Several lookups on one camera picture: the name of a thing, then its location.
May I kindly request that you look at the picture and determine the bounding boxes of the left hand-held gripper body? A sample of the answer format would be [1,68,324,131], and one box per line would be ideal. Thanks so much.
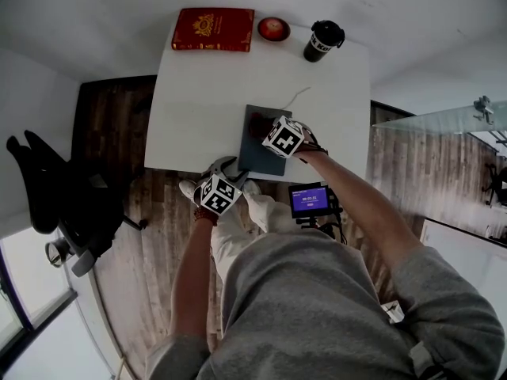
[200,163,244,216]

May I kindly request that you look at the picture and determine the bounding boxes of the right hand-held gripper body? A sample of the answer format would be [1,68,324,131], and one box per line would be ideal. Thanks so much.
[261,115,318,160]

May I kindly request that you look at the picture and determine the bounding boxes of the grey notebook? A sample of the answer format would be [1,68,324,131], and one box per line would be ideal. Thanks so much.
[237,104,294,177]

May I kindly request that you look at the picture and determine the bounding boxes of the person's right forearm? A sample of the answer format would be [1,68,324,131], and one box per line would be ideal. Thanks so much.
[295,150,424,272]

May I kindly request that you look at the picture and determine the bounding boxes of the person's left forearm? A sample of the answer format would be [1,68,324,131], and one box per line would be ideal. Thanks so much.
[169,215,218,340]

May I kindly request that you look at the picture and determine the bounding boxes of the person's right white shoe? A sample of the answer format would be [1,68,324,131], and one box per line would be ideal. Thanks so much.
[242,179,263,200]

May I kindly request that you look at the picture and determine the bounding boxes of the person's white shoe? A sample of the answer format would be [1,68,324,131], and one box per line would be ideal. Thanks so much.
[242,179,263,200]
[178,178,201,206]

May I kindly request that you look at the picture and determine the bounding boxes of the person's left white shoe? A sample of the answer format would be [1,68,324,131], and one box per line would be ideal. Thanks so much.
[178,178,201,206]

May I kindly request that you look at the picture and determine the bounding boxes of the white trousers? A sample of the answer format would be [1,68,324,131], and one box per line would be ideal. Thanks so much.
[209,193,303,285]

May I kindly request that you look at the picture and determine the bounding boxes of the white table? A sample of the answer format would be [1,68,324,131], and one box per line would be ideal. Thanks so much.
[143,9,372,184]

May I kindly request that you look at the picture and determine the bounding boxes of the small purple-screen monitor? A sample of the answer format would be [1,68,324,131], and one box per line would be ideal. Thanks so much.
[287,180,332,219]

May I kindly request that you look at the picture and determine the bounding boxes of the black monitor stand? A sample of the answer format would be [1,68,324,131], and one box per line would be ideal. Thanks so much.
[295,186,349,245]

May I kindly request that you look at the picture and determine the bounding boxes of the small brown bowl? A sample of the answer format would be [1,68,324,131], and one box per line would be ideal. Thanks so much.
[257,16,292,43]

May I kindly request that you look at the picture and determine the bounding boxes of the black travel mug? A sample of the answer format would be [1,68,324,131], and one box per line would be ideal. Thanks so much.
[303,19,346,63]

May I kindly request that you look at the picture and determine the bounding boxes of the red apple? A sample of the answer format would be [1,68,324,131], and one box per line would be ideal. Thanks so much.
[261,18,288,39]

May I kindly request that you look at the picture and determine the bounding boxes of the red hardcover book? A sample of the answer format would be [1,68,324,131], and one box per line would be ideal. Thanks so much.
[170,7,256,54]

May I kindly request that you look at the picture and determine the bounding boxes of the black high-back office chair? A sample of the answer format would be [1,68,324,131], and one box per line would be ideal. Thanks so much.
[5,129,149,279]

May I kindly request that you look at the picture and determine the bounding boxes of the grey sweatshirt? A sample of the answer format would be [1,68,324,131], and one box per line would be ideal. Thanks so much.
[143,227,506,380]

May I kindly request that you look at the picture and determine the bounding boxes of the frosted glass door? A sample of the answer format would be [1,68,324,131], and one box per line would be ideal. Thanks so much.
[371,100,507,136]

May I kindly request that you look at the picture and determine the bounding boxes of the white power strip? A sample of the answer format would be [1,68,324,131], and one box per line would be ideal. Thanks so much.
[380,300,406,325]

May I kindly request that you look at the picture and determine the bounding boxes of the black swivel chair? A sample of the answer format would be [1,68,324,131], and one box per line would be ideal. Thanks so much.
[480,162,507,208]

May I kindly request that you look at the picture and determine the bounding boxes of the white partition panel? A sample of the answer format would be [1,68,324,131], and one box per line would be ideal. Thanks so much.
[419,218,507,332]

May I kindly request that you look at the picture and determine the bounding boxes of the brown beaded bracelet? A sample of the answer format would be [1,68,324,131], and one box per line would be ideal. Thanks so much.
[193,205,219,226]

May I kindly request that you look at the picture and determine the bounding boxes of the black wrist cords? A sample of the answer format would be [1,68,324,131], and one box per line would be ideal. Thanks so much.
[295,127,330,164]

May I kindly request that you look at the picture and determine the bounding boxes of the metal door handle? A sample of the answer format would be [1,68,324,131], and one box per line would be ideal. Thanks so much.
[472,94,496,126]

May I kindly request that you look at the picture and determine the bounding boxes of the black window frame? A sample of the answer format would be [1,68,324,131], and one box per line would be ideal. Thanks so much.
[0,247,79,366]

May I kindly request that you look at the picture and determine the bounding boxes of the grey shoulder strap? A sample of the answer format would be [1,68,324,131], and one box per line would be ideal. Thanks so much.
[409,340,448,380]

